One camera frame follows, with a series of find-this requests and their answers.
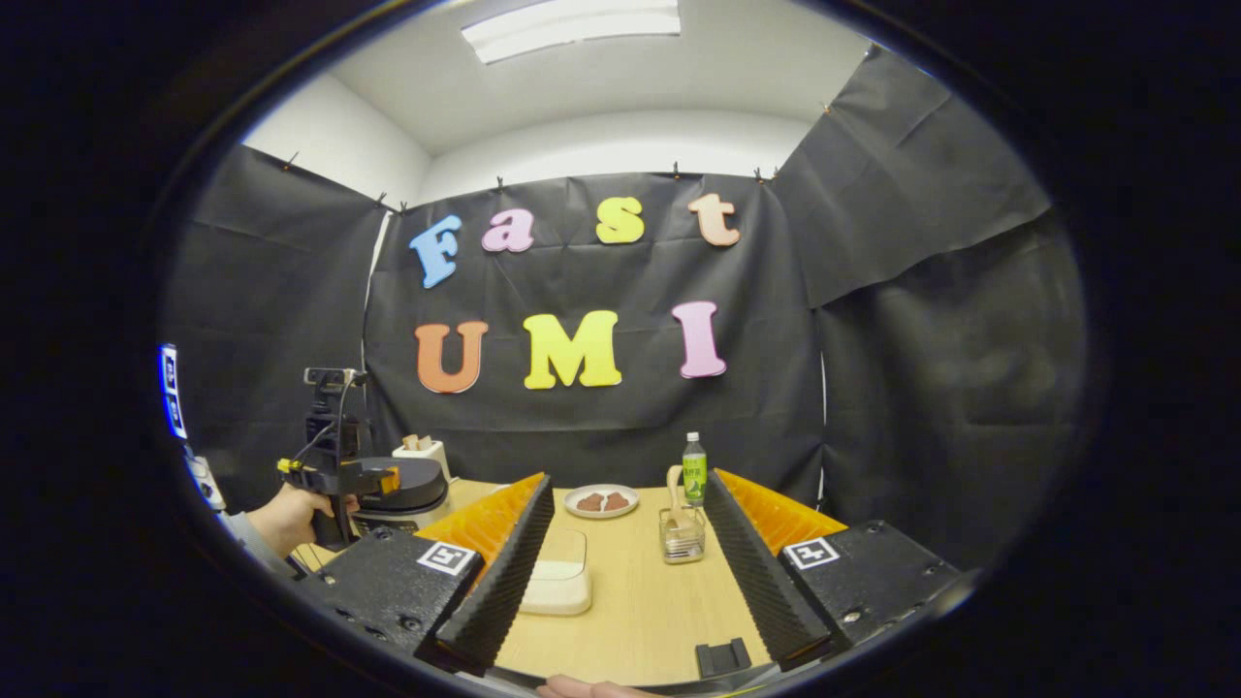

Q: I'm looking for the white power strip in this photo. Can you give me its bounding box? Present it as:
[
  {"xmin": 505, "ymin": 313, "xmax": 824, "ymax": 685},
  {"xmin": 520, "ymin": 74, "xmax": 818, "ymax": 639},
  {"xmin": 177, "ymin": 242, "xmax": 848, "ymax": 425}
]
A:
[{"xmin": 184, "ymin": 448, "xmax": 229, "ymax": 513}]

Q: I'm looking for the black backdrop cloth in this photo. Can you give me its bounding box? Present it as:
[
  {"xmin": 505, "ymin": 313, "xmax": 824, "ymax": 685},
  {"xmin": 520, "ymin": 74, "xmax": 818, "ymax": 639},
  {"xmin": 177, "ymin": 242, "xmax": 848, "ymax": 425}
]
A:
[{"xmin": 160, "ymin": 44, "xmax": 1089, "ymax": 573}]

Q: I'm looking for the wooden spoon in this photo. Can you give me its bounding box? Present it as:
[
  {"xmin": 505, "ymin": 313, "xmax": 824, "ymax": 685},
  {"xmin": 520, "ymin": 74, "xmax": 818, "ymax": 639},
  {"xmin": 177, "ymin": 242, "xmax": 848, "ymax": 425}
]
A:
[{"xmin": 665, "ymin": 464, "xmax": 701, "ymax": 544}]

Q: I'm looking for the clear container of rice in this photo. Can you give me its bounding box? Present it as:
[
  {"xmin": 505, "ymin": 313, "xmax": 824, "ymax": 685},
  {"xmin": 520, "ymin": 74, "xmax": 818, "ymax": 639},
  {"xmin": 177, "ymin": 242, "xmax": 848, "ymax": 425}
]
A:
[{"xmin": 519, "ymin": 526, "xmax": 593, "ymax": 617}]

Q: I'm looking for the white round plate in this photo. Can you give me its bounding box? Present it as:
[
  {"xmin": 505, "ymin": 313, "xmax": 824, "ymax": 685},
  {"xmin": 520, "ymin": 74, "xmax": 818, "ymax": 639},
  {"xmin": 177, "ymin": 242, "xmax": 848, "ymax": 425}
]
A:
[{"xmin": 563, "ymin": 484, "xmax": 641, "ymax": 520}]

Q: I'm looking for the white toaster with bread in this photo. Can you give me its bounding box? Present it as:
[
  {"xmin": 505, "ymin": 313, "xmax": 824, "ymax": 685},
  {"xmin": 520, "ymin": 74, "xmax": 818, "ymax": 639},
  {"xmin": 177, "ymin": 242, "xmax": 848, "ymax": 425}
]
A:
[{"xmin": 392, "ymin": 433, "xmax": 455, "ymax": 483}]

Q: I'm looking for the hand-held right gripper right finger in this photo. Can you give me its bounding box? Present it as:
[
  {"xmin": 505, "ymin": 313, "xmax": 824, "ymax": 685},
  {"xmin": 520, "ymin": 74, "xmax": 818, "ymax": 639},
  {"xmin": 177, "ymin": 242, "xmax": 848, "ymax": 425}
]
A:
[{"xmin": 704, "ymin": 468, "xmax": 971, "ymax": 672}]

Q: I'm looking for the green drink bottle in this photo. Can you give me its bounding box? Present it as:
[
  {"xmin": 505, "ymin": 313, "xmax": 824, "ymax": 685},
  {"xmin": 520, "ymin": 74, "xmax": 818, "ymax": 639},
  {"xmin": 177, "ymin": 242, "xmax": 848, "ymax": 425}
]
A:
[{"xmin": 682, "ymin": 431, "xmax": 708, "ymax": 508}]

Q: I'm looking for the clear chopstick holder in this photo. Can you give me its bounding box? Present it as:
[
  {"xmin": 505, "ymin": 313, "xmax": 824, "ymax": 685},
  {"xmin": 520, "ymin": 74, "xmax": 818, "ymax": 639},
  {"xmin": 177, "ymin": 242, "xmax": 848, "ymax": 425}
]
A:
[{"xmin": 659, "ymin": 506, "xmax": 707, "ymax": 565}]

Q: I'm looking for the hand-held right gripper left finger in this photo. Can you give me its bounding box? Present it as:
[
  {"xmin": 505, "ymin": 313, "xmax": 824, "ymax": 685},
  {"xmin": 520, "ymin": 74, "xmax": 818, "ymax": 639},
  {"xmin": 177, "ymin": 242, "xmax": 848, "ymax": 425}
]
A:
[{"xmin": 296, "ymin": 472, "xmax": 556, "ymax": 675}]

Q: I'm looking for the large ceiling light panel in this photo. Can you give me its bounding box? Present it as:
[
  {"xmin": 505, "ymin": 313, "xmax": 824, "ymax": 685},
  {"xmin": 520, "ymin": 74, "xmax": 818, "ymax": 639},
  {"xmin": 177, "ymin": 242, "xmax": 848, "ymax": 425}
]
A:
[{"xmin": 461, "ymin": 0, "xmax": 682, "ymax": 65}]

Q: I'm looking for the blue bordered wall poster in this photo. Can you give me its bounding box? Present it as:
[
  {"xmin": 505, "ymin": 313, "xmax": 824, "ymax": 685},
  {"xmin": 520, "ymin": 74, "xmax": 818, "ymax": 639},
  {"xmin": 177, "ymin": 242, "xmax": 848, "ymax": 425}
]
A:
[{"xmin": 158, "ymin": 342, "xmax": 190, "ymax": 442}]

